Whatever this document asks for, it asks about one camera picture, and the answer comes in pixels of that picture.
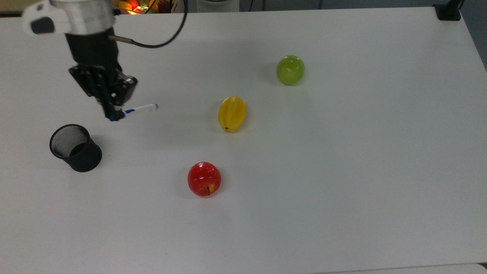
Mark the black stand base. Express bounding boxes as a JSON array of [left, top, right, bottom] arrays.
[[433, 0, 463, 22]]

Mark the green toy apple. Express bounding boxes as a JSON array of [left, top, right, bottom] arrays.
[[276, 55, 306, 86]]

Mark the black mesh pen cup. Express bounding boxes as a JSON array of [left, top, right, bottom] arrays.
[[49, 124, 103, 173]]

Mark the yellow toy starfruit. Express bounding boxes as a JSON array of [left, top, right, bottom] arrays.
[[218, 96, 248, 133]]

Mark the colourful toy fruit pile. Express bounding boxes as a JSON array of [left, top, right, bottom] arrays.
[[113, 0, 179, 15]]

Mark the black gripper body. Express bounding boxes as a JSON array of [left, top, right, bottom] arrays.
[[65, 27, 138, 108]]

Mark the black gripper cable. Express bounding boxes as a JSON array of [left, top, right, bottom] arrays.
[[108, 0, 189, 49]]

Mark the blue and white marker pen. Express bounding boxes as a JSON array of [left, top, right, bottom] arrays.
[[108, 103, 159, 122]]

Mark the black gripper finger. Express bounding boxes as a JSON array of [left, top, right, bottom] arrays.
[[113, 90, 132, 119], [97, 87, 117, 122]]

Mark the red toy apple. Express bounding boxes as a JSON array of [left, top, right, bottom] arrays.
[[187, 161, 222, 198]]

